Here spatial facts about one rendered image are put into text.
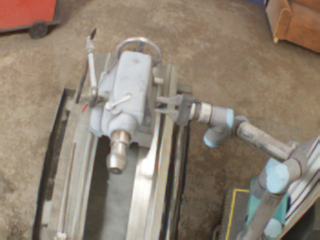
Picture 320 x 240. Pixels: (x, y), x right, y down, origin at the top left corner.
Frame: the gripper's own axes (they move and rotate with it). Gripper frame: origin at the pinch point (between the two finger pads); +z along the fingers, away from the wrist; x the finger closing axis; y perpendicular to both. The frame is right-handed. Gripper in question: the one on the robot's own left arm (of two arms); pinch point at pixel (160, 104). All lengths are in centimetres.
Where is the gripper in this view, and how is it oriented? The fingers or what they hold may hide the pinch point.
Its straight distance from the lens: 219.5
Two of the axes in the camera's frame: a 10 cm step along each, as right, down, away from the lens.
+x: -2.1, 8.6, 4.7
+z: -9.8, -2.0, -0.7
